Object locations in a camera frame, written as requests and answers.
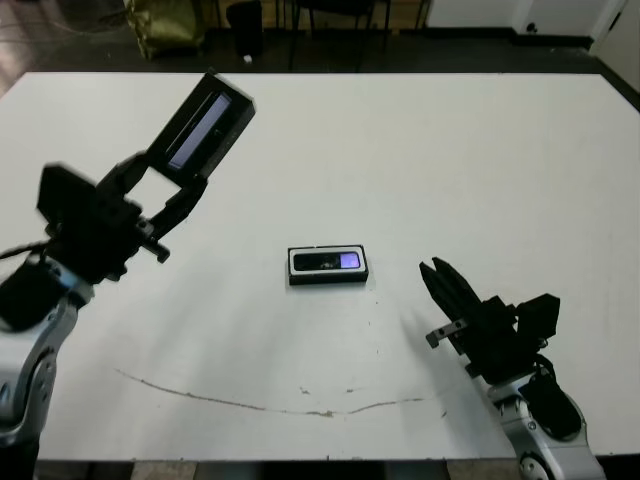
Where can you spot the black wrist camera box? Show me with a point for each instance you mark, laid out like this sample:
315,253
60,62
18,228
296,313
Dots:
542,312
67,200

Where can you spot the black wall knob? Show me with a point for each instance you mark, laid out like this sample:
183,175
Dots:
531,27

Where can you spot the slim black camera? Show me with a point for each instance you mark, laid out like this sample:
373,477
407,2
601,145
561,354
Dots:
325,262

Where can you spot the white door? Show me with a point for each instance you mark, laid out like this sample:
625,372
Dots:
617,25

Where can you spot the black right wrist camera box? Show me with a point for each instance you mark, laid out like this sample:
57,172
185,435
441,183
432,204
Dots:
542,312

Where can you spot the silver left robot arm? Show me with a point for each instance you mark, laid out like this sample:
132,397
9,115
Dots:
25,380

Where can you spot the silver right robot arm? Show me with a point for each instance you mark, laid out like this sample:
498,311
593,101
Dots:
540,450

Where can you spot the black box base white insert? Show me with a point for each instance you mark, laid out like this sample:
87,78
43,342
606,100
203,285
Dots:
327,280

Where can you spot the green plastic sack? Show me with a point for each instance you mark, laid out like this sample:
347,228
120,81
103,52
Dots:
167,25

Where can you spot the black office chair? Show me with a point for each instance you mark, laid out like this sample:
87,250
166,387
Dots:
335,6

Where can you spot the tall black bin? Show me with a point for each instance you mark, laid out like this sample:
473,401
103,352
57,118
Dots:
244,27

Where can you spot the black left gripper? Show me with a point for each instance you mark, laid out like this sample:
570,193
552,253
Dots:
105,240

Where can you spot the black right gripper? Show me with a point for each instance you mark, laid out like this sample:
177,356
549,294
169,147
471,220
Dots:
495,345

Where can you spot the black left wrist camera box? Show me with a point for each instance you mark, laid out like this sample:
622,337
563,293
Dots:
67,200

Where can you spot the black box lid with tape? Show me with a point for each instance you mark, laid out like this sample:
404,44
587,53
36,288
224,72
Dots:
220,120

